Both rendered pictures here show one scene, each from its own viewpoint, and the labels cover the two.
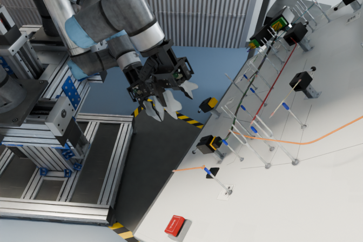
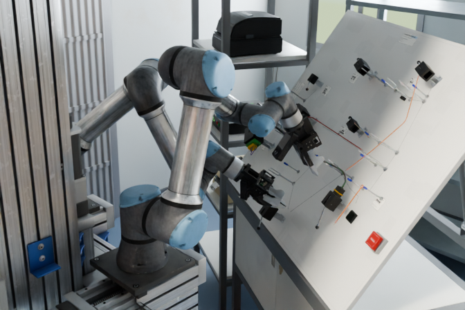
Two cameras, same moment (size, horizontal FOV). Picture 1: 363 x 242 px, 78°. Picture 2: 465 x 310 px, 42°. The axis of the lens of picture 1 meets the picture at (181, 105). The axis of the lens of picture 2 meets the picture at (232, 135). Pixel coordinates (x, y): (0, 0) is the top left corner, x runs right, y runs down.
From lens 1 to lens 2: 1.84 m
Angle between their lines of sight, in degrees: 49
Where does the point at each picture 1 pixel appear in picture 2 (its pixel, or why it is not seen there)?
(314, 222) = (430, 150)
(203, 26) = not seen: hidden behind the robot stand
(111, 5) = (282, 99)
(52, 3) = (172, 133)
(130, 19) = (292, 104)
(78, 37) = (270, 125)
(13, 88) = not seen: hidden behind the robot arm
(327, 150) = (403, 135)
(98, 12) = (277, 105)
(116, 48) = (225, 156)
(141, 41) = (297, 117)
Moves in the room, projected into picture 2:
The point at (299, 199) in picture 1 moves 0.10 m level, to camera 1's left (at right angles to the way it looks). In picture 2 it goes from (416, 154) to (403, 162)
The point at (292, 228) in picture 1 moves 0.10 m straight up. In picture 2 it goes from (426, 160) to (430, 133)
